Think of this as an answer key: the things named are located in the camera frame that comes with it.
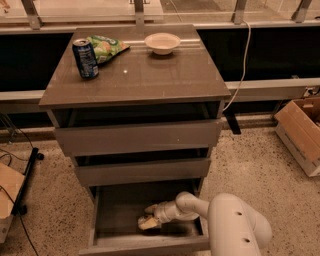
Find black bracket under rail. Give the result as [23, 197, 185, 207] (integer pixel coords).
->
[224, 112, 241, 135]

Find bottom grey drawer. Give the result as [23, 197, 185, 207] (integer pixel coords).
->
[79, 179, 209, 256]

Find white cable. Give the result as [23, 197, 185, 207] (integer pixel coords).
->
[222, 20, 252, 113]

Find middle grey drawer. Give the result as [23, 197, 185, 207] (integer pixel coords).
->
[75, 148, 211, 187]

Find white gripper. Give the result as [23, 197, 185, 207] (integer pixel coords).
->
[144, 201, 185, 230]

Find black stand with wheels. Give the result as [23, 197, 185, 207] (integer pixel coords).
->
[12, 147, 44, 215]

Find white bowl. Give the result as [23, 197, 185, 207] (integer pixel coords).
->
[144, 33, 181, 55]

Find green chip bag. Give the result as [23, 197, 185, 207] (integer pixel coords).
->
[88, 35, 130, 64]

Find top grey drawer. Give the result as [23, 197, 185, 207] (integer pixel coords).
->
[51, 100, 222, 157]

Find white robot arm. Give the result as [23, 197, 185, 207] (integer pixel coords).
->
[138, 192, 272, 256]

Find cardboard box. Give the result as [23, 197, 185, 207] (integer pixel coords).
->
[0, 163, 25, 244]
[275, 97, 320, 177]

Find cardboard box right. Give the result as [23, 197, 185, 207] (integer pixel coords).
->
[275, 97, 320, 177]

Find black floor cables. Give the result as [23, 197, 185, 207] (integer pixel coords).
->
[0, 113, 40, 256]

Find grey drawer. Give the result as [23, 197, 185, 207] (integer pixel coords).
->
[75, 148, 211, 187]
[79, 179, 209, 256]
[51, 100, 222, 157]

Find blue soda can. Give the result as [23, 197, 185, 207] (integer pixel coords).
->
[72, 38, 99, 79]

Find cardboard box left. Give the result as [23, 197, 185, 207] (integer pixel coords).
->
[0, 163, 25, 244]

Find grey drawer cabinet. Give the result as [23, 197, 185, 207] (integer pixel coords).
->
[38, 23, 232, 256]

